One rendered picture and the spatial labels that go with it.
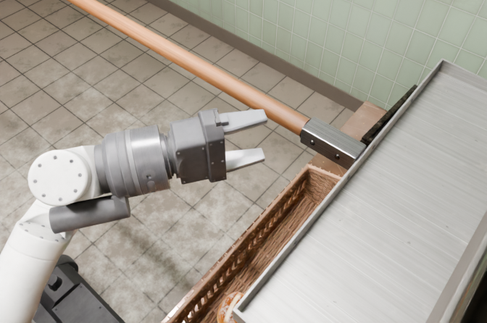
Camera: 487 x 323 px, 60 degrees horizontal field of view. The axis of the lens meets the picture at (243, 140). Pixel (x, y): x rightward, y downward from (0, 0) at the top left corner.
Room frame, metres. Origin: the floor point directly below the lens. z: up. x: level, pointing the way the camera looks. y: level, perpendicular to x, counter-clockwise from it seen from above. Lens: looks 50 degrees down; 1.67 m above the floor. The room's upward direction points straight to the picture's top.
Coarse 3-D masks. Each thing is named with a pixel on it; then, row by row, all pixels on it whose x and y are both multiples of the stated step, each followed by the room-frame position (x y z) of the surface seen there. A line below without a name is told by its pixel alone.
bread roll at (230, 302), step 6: (234, 294) 0.37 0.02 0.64; (240, 294) 0.37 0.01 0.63; (228, 300) 0.35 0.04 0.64; (234, 300) 0.35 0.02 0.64; (222, 306) 0.34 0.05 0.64; (228, 306) 0.34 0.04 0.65; (234, 306) 0.34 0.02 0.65; (222, 312) 0.33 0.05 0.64; (228, 312) 0.32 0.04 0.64; (222, 318) 0.31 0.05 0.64; (228, 318) 0.31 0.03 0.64
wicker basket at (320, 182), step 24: (312, 168) 0.68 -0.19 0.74; (288, 192) 0.61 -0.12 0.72; (312, 192) 0.67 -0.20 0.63; (264, 216) 0.53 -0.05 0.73; (288, 216) 0.61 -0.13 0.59; (240, 240) 0.46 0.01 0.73; (264, 240) 0.53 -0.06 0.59; (288, 240) 0.54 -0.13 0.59; (240, 264) 0.46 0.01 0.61; (264, 264) 0.47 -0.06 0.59; (216, 288) 0.39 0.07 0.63; (240, 288) 0.40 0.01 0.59; (192, 312) 0.32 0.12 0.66; (216, 312) 0.34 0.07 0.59
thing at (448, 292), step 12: (480, 228) 0.15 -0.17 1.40; (480, 240) 0.13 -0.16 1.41; (468, 252) 0.13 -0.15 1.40; (468, 264) 0.11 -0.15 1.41; (456, 276) 0.11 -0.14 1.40; (444, 288) 0.10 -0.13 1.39; (456, 288) 0.10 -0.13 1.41; (444, 300) 0.09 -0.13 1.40; (432, 312) 0.09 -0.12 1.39; (444, 312) 0.08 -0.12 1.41
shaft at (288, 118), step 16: (80, 0) 0.76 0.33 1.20; (96, 16) 0.72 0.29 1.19; (112, 16) 0.70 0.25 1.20; (128, 32) 0.66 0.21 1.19; (144, 32) 0.65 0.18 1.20; (160, 48) 0.61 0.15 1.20; (176, 48) 0.60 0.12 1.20; (192, 64) 0.56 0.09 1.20; (208, 64) 0.55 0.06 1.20; (208, 80) 0.53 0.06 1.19; (224, 80) 0.51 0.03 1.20; (240, 80) 0.52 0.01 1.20; (240, 96) 0.48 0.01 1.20; (256, 96) 0.47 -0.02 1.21; (272, 112) 0.45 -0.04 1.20; (288, 112) 0.44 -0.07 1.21; (288, 128) 0.42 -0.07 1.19
